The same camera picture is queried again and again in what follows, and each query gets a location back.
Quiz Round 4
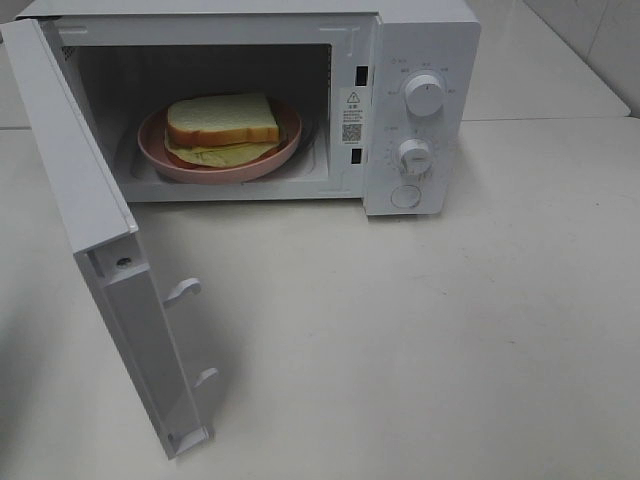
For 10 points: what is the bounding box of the round white door button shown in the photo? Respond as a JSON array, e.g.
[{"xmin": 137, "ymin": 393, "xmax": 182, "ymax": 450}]
[{"xmin": 391, "ymin": 185, "xmax": 421, "ymax": 209}]

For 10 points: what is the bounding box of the white bread sandwich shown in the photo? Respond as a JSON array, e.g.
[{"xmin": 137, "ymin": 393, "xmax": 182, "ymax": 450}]
[{"xmin": 164, "ymin": 93, "xmax": 286, "ymax": 169}]

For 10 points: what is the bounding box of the pink round plate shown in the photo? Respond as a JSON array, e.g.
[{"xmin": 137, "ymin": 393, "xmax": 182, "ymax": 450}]
[{"xmin": 137, "ymin": 98, "xmax": 302, "ymax": 185}]

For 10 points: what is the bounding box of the white microwave door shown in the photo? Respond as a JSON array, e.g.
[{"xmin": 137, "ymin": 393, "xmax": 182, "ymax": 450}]
[{"xmin": 1, "ymin": 19, "xmax": 210, "ymax": 459}]

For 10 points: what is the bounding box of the lower white timer knob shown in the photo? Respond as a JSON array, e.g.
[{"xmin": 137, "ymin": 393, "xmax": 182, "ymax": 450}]
[{"xmin": 398, "ymin": 139, "xmax": 433, "ymax": 176}]

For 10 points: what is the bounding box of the white warning label sticker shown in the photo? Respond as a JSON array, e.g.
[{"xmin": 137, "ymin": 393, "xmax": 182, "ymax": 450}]
[{"xmin": 339, "ymin": 86, "xmax": 370, "ymax": 145}]

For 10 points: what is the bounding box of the white microwave oven body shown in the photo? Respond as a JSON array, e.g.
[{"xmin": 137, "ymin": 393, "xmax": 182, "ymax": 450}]
[{"xmin": 13, "ymin": 1, "xmax": 481, "ymax": 215}]

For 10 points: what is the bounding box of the upper white power knob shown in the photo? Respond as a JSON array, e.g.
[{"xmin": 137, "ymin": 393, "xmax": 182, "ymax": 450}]
[{"xmin": 404, "ymin": 71, "xmax": 445, "ymax": 117}]

